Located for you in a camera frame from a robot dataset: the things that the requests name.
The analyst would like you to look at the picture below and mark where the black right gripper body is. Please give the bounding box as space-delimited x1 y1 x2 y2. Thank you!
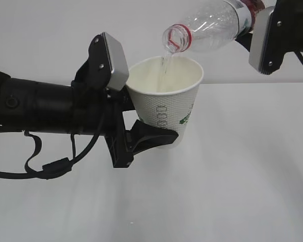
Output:
236 0 303 55

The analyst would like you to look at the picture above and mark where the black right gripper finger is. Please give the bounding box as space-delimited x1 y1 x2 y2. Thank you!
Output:
235 32 253 52

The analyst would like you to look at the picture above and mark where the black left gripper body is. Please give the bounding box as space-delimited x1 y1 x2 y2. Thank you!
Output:
102 87 134 168

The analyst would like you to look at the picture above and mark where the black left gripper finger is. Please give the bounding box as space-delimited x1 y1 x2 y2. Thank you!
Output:
125 120 179 155

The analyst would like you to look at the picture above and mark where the Nongfu Spring water bottle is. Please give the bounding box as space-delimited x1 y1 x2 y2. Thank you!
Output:
162 1 265 53

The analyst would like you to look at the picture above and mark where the white paper cup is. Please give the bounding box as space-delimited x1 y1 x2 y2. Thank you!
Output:
126 56 204 149

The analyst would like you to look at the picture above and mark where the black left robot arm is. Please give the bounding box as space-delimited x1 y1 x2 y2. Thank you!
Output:
0 72 178 168

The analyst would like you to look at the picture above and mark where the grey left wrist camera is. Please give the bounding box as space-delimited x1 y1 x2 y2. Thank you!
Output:
87 32 129 91

